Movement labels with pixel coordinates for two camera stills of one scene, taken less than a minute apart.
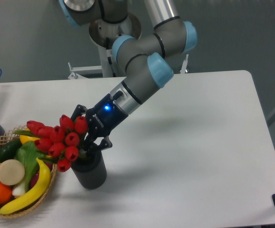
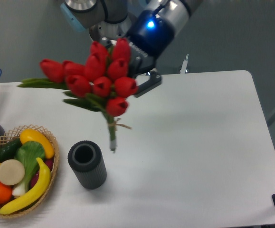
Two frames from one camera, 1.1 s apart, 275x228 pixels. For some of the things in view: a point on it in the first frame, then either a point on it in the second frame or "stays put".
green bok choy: [30, 155] stays put
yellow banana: [35, 194] stays put
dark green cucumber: [4, 152] stays put
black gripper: [102, 120] -> [150, 36]
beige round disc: [11, 172] stays put
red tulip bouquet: [60, 143] -> [102, 83]
